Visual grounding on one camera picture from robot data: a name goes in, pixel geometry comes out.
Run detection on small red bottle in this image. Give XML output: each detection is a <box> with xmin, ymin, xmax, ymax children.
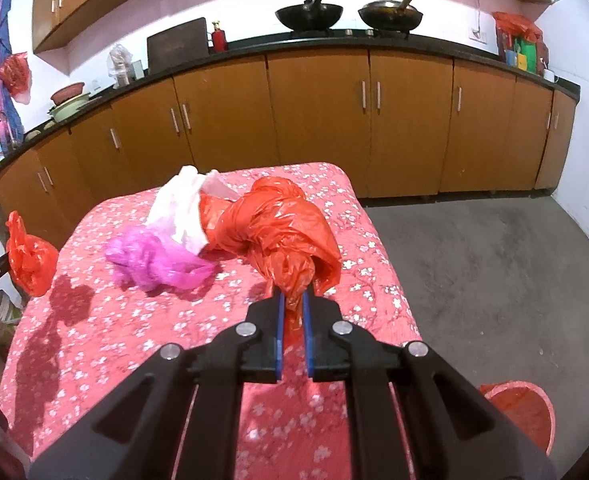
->
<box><xmin>210</xmin><ymin>20</ymin><xmax>228</xmax><ymax>54</ymax></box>

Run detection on wok with wooden spatula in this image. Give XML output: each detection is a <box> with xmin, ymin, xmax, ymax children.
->
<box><xmin>357</xmin><ymin>0</ymin><xmax>424</xmax><ymax>31</ymax></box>

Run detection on plastic bucket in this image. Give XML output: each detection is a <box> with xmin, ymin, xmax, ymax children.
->
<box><xmin>0</xmin><ymin>289</ymin><xmax>24</xmax><ymax>349</ymax></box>

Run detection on gas stove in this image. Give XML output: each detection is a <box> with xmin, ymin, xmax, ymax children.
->
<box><xmin>284</xmin><ymin>27</ymin><xmax>416</xmax><ymax>39</ymax></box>

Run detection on hanging red plastic bag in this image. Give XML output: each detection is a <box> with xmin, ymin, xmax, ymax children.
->
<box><xmin>0</xmin><ymin>52</ymin><xmax>32</xmax><ymax>106</ymax></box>

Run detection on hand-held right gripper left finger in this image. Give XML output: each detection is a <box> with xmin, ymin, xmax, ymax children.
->
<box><xmin>29</xmin><ymin>292</ymin><xmax>284</xmax><ymax>480</ymax></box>

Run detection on black kitchen countertop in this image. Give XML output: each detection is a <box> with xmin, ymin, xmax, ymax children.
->
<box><xmin>0</xmin><ymin>29</ymin><xmax>581</xmax><ymax>182</ymax></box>

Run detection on red-brown basin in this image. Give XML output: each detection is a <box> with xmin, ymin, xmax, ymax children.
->
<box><xmin>50</xmin><ymin>82</ymin><xmax>86</xmax><ymax>106</ymax></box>

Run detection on dark cutting board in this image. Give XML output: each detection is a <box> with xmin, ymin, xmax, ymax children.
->
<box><xmin>146</xmin><ymin>17</ymin><xmax>210</xmax><ymax>75</ymax></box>

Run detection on red bag over boxes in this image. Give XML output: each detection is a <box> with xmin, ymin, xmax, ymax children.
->
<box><xmin>493</xmin><ymin>11</ymin><xmax>543</xmax><ymax>44</ymax></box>

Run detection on black wok with handle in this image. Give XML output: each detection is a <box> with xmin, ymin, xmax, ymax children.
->
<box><xmin>275</xmin><ymin>0</ymin><xmax>346</xmax><ymax>31</ymax></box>

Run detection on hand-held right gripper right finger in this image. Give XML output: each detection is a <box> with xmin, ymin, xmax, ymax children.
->
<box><xmin>301</xmin><ymin>290</ymin><xmax>558</xmax><ymax>480</ymax></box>

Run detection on red plastic basin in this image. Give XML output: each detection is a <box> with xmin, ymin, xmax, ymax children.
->
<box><xmin>479</xmin><ymin>381</ymin><xmax>557</xmax><ymax>456</ymax></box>

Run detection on row of wooden base cabinets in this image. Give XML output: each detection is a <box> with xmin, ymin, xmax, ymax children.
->
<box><xmin>0</xmin><ymin>45</ymin><xmax>578</xmax><ymax>257</ymax></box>

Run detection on pink plastic bag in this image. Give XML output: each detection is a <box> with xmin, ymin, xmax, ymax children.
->
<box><xmin>105</xmin><ymin>224</ymin><xmax>216</xmax><ymax>291</ymax></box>

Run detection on green box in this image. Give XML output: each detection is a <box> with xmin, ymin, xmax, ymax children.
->
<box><xmin>517</xmin><ymin>42</ymin><xmax>538</xmax><ymax>72</ymax></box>

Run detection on plastic wrapped jars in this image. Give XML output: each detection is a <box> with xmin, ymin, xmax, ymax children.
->
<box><xmin>106</xmin><ymin>43</ymin><xmax>133</xmax><ymax>89</ymax></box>

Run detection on red floral tablecloth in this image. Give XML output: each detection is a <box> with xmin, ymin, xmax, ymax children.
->
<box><xmin>0</xmin><ymin>161</ymin><xmax>423</xmax><ymax>480</ymax></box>

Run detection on white plastic bag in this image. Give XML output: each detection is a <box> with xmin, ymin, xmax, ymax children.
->
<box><xmin>146</xmin><ymin>164</ymin><xmax>236</xmax><ymax>254</ymax></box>

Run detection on red plastic bag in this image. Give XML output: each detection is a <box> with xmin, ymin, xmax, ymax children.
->
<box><xmin>5</xmin><ymin>211</ymin><xmax>59</xmax><ymax>297</ymax></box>
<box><xmin>201</xmin><ymin>176</ymin><xmax>343</xmax><ymax>361</ymax></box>
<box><xmin>0</xmin><ymin>52</ymin><xmax>32</xmax><ymax>106</ymax></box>

